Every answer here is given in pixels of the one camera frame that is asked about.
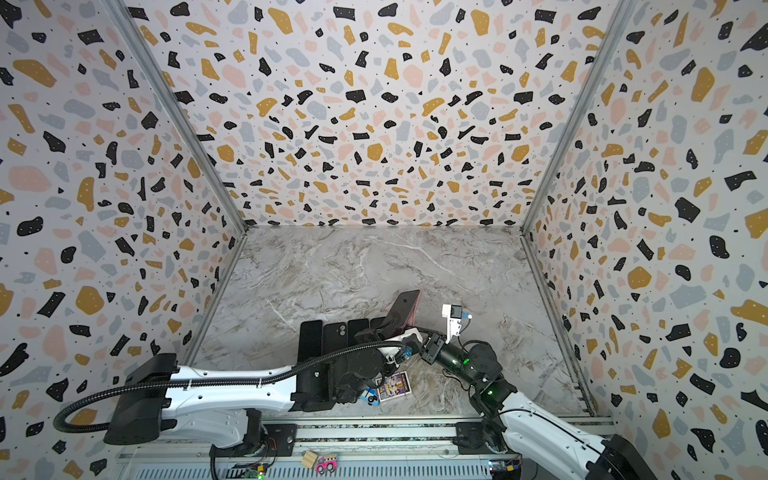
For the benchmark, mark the pink toy car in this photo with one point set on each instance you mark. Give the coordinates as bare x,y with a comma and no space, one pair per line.
326,465

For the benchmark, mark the large black phone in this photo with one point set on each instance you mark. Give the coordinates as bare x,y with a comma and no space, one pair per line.
310,340

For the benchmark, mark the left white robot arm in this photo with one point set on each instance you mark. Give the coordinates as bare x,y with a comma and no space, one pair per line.
166,400

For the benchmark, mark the aluminium right corner post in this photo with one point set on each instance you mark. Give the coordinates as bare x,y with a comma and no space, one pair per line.
615,28

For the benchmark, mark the aluminium left corner post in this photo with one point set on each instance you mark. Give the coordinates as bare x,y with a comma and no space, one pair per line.
119,15

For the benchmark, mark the blue toy car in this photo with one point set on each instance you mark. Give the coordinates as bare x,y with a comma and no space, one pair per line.
371,397

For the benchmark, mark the small wooden block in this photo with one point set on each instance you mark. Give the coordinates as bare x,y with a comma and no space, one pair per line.
309,459

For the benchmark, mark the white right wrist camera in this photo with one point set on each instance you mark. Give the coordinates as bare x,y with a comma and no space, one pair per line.
457,320

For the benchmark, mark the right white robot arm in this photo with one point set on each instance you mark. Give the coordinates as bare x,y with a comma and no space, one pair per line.
513,422

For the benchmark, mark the black phone case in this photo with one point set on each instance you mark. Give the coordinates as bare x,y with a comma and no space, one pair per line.
334,337
378,324

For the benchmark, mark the purple card box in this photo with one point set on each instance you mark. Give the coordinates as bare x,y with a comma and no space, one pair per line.
395,386

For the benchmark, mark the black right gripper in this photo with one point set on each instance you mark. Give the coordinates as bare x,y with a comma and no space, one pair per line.
433,348

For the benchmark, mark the aluminium corner post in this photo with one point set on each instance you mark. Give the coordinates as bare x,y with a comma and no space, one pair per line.
615,28
119,15

